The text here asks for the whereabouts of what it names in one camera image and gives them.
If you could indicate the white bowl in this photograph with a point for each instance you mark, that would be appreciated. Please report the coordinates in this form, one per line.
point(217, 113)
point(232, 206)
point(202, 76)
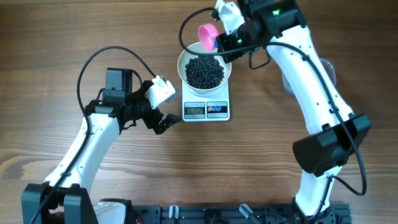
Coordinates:
point(183, 59)

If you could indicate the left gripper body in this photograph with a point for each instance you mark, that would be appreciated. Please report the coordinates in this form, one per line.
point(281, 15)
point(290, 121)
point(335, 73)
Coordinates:
point(142, 108)

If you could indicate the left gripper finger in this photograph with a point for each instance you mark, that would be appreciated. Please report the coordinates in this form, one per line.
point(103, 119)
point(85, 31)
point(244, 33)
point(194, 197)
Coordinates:
point(160, 128)
point(171, 119)

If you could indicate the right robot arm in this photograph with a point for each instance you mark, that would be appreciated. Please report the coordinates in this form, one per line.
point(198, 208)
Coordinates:
point(335, 132)

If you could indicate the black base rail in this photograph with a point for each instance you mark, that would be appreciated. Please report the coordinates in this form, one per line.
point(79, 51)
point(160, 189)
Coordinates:
point(268, 214)

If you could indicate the white digital kitchen scale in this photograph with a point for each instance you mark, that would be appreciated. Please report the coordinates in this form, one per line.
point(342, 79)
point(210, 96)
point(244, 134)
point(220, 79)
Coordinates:
point(213, 106)

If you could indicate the clear plastic container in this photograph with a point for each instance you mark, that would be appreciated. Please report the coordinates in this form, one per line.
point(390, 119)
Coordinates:
point(327, 65)

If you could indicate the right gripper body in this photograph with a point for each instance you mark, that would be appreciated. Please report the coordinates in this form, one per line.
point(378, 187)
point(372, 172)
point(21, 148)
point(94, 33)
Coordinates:
point(236, 39)

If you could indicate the pink scoop blue handle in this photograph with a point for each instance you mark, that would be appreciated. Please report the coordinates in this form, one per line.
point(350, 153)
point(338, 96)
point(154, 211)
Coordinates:
point(207, 34)

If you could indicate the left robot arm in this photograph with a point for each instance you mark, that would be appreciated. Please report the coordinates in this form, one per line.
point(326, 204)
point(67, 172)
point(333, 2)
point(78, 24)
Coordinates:
point(63, 197)

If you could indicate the black beans in bowl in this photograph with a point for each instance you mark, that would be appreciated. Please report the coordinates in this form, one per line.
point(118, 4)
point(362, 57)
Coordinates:
point(204, 72)

